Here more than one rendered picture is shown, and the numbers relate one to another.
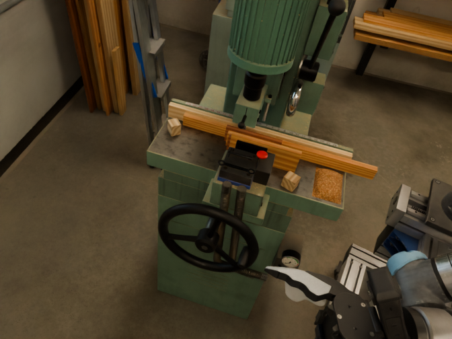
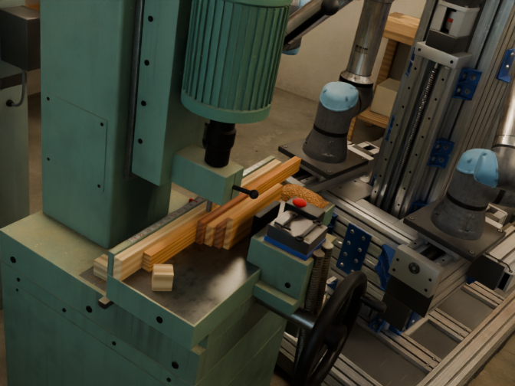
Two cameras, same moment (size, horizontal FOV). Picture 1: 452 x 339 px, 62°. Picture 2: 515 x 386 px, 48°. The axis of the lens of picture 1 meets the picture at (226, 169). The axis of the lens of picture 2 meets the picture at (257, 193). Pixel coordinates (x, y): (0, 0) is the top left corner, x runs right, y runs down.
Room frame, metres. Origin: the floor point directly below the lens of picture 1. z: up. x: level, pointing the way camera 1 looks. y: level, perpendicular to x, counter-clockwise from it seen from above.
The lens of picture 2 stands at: (0.48, 0.95, 1.63)
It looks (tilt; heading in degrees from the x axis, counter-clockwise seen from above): 30 degrees down; 289
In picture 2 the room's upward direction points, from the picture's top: 12 degrees clockwise
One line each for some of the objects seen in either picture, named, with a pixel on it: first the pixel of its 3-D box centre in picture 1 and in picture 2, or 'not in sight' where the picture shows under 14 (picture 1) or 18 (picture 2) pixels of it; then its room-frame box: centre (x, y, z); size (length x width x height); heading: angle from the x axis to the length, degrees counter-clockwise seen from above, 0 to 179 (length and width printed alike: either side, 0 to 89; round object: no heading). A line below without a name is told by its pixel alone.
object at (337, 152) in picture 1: (257, 134); (211, 209); (0.92, -0.08, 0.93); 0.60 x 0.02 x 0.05; 82
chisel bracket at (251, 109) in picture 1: (250, 105); (206, 176); (0.93, -0.04, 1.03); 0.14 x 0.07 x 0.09; 172
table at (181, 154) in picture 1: (245, 173); (254, 253); (0.80, -0.06, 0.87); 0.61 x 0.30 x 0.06; 82
